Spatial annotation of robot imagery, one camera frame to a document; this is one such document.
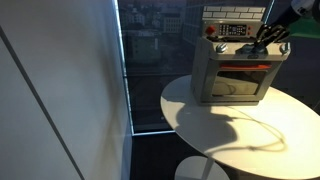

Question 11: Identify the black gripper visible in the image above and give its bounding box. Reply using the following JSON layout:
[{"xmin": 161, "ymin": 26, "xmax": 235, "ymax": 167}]
[{"xmin": 253, "ymin": 9, "xmax": 298, "ymax": 48}]

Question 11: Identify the blue grey stove knob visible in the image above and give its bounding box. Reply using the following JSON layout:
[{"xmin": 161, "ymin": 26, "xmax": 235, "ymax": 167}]
[
  {"xmin": 279, "ymin": 42, "xmax": 292, "ymax": 56},
  {"xmin": 254, "ymin": 44, "xmax": 268, "ymax": 55},
  {"xmin": 235, "ymin": 44, "xmax": 256, "ymax": 55},
  {"xmin": 215, "ymin": 42, "xmax": 229, "ymax": 54}
]

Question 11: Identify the red round stove dial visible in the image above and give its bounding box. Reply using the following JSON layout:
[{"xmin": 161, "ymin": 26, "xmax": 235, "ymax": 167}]
[{"xmin": 205, "ymin": 25, "xmax": 217, "ymax": 36}]

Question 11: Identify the grey toy stove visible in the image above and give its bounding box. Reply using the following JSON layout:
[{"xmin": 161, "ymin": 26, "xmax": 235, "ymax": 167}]
[{"xmin": 190, "ymin": 5, "xmax": 292, "ymax": 107}]

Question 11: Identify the white table leg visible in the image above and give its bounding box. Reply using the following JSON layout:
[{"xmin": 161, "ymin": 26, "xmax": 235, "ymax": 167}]
[{"xmin": 201, "ymin": 157, "xmax": 216, "ymax": 180}]

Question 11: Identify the white round table base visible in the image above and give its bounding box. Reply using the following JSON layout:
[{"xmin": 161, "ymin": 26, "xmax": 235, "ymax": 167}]
[{"xmin": 174, "ymin": 155, "xmax": 231, "ymax": 180}]

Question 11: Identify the red oven door handle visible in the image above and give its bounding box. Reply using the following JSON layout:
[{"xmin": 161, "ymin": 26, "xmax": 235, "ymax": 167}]
[{"xmin": 219, "ymin": 63, "xmax": 273, "ymax": 71}]

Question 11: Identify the white window frame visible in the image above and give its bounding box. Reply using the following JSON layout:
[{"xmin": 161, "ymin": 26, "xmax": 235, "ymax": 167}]
[{"xmin": 113, "ymin": 0, "xmax": 176, "ymax": 137}]

